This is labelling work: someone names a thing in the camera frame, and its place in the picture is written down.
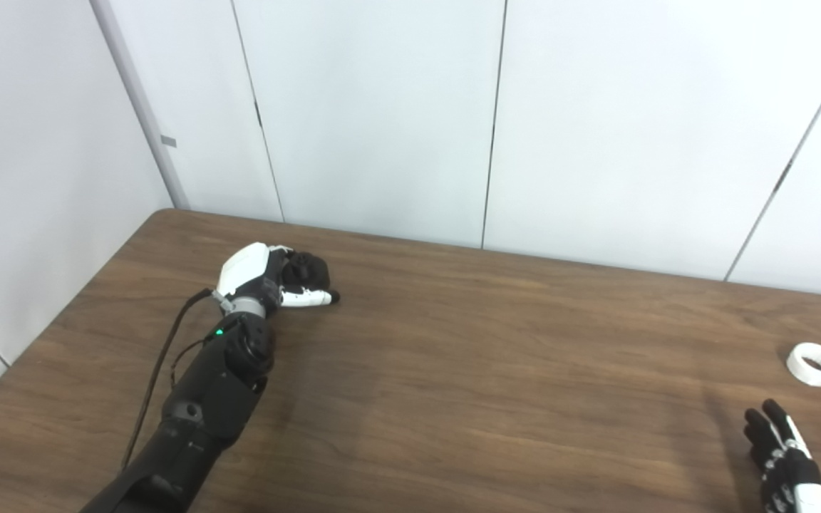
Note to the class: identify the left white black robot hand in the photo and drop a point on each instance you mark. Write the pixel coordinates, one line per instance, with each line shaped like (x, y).
(243, 267)

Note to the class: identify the grey wall corner post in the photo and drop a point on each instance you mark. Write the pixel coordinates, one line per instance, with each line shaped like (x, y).
(141, 107)

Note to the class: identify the round black part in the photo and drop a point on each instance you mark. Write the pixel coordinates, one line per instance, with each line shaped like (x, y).
(309, 271)

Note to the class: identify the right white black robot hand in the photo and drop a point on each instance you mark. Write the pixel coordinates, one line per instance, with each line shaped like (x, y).
(785, 477)

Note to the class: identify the small grey post bracket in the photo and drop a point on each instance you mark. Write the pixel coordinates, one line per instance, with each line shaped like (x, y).
(168, 141)

